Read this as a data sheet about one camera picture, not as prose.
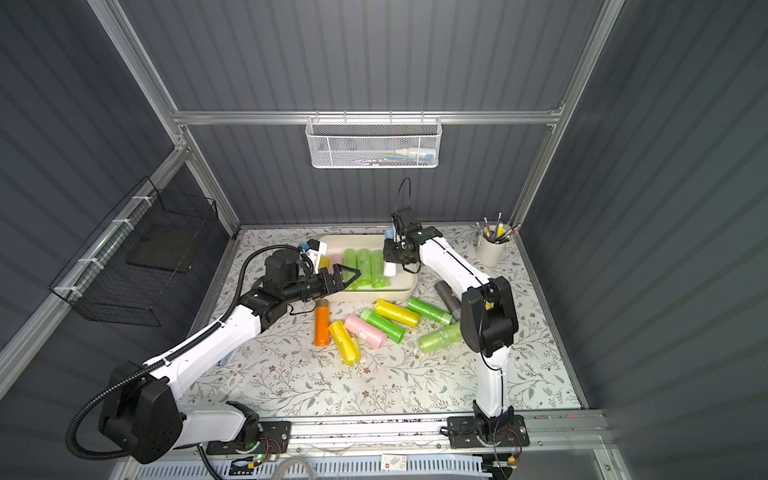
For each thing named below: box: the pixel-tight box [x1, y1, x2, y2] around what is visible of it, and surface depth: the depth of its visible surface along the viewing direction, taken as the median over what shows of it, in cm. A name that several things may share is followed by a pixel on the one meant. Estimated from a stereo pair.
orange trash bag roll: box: [314, 299, 331, 347], surface depth 93 cm
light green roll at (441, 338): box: [419, 322, 462, 353], surface depth 88 cm
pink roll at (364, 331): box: [344, 315, 387, 349], surface depth 91 cm
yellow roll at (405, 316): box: [374, 299, 420, 328], surface depth 95 cm
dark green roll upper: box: [407, 298, 453, 325], surface depth 96 cm
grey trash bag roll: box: [434, 280, 461, 321], surface depth 98 cm
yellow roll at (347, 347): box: [328, 321, 361, 366], surface depth 88 cm
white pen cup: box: [476, 225, 510, 266], surface depth 106 cm
